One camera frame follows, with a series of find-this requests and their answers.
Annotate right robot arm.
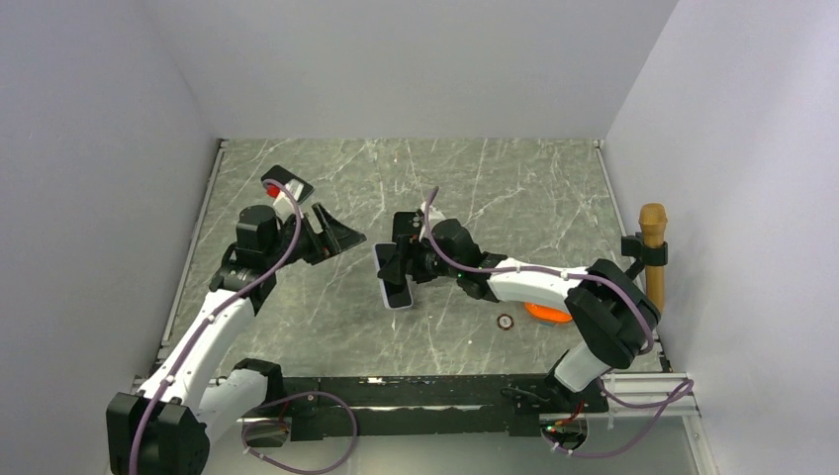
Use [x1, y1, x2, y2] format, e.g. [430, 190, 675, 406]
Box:
[373, 219, 661, 412]

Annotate black phone case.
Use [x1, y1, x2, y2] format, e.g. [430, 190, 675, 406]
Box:
[392, 211, 423, 242]

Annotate brown microphone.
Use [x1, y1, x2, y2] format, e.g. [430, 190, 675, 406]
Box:
[638, 203, 668, 313]

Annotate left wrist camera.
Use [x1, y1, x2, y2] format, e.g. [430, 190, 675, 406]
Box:
[263, 179, 305, 222]

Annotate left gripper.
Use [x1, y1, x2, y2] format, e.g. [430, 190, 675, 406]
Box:
[265, 203, 365, 270]

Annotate orange curved toy track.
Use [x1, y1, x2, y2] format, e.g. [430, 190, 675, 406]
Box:
[524, 303, 573, 325]

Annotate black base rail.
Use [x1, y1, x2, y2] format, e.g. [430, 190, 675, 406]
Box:
[244, 374, 608, 441]

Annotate small round brown coin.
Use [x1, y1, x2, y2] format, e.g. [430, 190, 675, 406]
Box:
[497, 314, 514, 331]

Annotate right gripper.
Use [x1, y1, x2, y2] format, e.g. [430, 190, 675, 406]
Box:
[379, 234, 462, 284]

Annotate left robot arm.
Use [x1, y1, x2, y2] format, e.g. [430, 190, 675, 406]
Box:
[106, 204, 366, 474]

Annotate black smartphone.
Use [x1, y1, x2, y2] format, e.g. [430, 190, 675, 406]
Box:
[260, 165, 315, 203]

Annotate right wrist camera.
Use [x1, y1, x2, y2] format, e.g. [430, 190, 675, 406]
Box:
[419, 201, 446, 229]

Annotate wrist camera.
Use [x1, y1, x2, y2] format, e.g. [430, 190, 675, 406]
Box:
[419, 201, 446, 229]
[263, 179, 305, 222]

